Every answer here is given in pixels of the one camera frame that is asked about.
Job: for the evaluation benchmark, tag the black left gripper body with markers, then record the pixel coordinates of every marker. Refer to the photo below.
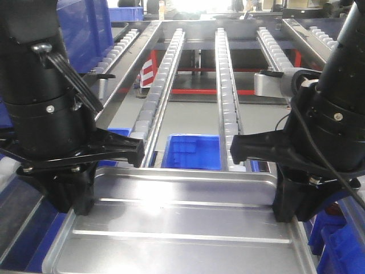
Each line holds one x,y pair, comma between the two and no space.
68,181

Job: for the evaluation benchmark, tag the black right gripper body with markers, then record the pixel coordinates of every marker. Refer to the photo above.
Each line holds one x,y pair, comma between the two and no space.
304,188

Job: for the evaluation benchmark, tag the silver ribbed metal tray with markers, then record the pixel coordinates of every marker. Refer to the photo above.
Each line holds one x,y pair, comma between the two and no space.
152,220

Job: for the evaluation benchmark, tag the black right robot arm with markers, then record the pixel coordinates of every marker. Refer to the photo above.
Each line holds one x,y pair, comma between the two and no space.
319,153

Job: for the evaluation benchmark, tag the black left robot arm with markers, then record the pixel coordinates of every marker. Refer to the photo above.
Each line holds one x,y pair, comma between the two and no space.
52,110

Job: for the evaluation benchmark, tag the white roller track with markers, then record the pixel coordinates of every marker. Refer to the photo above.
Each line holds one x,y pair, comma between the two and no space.
149,120
227,99
274,55

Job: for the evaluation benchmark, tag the blue bin under rollers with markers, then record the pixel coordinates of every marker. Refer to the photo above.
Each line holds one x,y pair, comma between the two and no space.
192,151

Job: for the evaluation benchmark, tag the red white striped sign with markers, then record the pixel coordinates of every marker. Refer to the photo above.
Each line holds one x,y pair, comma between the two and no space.
148,73

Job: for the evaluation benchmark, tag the large blue plastic crate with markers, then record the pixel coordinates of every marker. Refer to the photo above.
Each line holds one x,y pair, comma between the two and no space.
86,30

